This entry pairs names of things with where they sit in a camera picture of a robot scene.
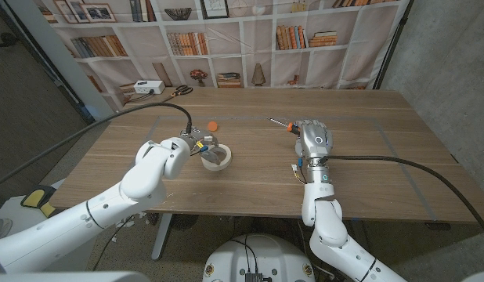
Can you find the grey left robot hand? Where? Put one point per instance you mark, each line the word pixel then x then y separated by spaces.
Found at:
pixel 210 153

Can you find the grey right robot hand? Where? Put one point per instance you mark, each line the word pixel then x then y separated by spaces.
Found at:
pixel 316 139

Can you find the cream masking tape roll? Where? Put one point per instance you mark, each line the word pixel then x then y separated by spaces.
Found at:
pixel 226 162

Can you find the orange black screwdriver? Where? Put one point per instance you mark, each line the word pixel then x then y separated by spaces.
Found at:
pixel 292 127

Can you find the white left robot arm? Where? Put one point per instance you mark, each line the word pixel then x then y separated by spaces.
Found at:
pixel 144 180

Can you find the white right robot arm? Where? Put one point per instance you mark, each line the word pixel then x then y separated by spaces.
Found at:
pixel 328 227

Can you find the orange black scissors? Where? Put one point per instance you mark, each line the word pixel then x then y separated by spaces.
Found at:
pixel 183 90

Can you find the white power strip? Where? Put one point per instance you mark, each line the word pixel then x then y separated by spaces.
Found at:
pixel 149 87

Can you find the white table leg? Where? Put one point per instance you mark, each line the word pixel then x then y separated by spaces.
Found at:
pixel 161 239

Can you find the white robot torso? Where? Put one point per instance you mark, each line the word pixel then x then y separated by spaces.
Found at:
pixel 257 254

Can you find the black backdrop stand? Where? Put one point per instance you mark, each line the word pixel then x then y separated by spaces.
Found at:
pixel 391 49

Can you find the printed bookshelf backdrop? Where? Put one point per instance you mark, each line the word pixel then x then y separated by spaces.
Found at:
pixel 246 35

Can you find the yellow black object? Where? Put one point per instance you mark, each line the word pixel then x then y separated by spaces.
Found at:
pixel 33 198

